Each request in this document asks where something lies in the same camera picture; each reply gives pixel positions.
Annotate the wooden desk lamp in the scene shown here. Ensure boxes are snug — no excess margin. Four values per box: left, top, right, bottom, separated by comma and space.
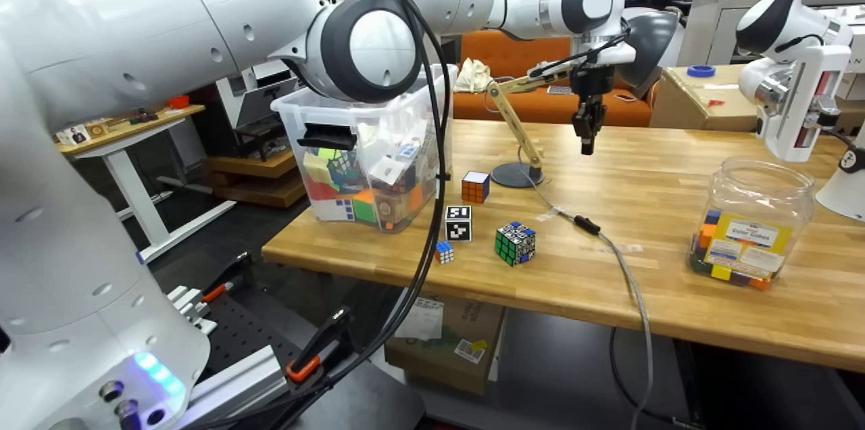
485, 6, 683, 189

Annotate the orange and white puzzle cube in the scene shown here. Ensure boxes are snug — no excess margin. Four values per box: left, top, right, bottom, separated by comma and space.
462, 171, 491, 205

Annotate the green and black patterned cube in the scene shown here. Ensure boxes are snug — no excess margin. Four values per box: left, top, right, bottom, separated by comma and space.
494, 220, 537, 268

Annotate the black and white tag cube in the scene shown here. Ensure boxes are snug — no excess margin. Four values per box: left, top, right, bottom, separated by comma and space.
445, 206, 473, 243

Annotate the clear plastic storage container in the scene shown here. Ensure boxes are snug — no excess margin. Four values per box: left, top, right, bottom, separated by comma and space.
270, 64, 460, 235

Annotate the orange sofa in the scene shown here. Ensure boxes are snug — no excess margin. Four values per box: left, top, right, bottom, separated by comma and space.
451, 30, 655, 128

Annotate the white cloth bag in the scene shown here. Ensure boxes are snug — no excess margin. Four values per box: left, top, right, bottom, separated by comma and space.
453, 57, 495, 95

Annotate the white robot with black joint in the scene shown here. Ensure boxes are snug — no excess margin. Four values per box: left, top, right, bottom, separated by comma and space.
735, 0, 865, 222

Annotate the clear plastic jar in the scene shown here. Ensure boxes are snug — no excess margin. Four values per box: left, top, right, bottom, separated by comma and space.
687, 157, 816, 291

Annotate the heap of coloured blocks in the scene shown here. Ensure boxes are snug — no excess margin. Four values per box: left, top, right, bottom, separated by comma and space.
689, 209, 778, 291

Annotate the heap of puzzle cubes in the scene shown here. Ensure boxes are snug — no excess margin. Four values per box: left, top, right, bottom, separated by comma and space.
301, 120, 440, 231

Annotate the cardboard box with labels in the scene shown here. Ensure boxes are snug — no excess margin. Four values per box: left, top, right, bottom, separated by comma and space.
383, 293, 508, 396

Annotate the low wooden shelf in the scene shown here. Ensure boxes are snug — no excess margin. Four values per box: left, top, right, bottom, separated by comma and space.
205, 146, 309, 209

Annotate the black clamp with orange tips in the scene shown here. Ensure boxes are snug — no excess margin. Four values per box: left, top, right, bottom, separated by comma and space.
285, 307, 353, 385
201, 253, 255, 304

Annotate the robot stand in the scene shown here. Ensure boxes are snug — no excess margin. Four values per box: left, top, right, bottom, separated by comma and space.
154, 253, 428, 430

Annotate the white desk with wooden top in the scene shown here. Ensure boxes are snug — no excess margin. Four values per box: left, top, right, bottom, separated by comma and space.
57, 103, 238, 264

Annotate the grey lamp cable with switch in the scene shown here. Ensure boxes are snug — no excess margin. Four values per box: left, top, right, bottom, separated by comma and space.
518, 146, 655, 421

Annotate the black cable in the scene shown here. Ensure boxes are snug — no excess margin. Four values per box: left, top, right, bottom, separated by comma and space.
608, 327, 685, 430

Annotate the white bracket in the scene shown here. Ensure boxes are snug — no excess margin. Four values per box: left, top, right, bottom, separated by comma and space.
166, 285, 218, 336

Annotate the small photo frame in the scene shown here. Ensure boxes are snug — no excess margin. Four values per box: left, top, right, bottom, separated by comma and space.
57, 124, 93, 147

